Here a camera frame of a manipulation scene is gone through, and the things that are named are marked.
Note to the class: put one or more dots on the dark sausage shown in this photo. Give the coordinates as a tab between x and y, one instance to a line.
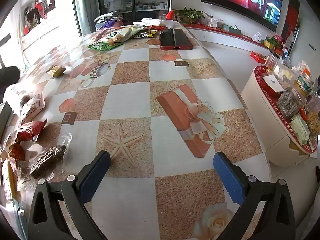
48	160

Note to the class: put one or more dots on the red-topped low cabinet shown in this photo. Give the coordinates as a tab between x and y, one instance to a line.
225	36

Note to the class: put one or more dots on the white card box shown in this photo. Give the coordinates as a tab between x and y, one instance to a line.
274	82

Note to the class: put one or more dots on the red wall banner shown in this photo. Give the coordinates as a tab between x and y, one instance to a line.
291	15

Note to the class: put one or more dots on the pile of clothes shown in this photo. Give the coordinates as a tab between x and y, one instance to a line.
110	18

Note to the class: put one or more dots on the white plastic bag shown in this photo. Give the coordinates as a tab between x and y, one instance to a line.
256	37

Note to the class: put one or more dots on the white and red snack packet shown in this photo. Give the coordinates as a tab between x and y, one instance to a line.
32	108

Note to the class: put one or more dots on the bag of yellow kernels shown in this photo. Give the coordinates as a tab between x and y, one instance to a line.
313	120

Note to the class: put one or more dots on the grey curtain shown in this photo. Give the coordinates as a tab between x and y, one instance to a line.
86	5

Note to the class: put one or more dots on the red smartphone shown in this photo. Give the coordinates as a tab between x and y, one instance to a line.
175	39

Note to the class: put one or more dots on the red box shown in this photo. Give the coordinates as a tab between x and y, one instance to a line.
258	56

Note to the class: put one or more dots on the white cloth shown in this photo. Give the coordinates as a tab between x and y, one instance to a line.
156	22

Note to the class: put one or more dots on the pale green snack bag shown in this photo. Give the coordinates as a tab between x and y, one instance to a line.
300	128

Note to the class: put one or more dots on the bag of sunflower seeds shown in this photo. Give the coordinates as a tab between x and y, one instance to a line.
290	102

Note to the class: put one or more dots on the pile of snack bags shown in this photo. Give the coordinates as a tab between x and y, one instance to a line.
117	33

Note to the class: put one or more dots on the checkered printed tablecloth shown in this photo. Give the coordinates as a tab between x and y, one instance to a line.
155	110

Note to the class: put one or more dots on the round white side table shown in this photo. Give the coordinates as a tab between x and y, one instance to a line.
270	120

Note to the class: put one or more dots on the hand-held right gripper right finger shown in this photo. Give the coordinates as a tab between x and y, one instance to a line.
228	177

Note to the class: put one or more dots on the green tissue box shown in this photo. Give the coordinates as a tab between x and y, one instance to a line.
231	29

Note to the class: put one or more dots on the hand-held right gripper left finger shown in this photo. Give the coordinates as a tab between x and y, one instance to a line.
96	175

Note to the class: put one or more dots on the potted red flowers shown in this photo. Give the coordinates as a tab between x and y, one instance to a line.
275	40

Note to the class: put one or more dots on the clear glass jar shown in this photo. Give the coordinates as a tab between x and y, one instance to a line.
271	60

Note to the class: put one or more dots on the large red snack packet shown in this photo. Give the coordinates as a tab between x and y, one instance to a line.
28	131

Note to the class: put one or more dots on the small orange-red snack packet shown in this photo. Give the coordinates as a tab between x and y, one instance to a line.
16	152

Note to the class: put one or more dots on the green potted plant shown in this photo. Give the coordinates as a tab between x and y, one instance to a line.
187	15

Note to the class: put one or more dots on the yellow snack packet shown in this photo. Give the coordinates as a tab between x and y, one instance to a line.
8	180

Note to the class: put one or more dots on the gold snack packet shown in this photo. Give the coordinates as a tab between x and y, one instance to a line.
56	71

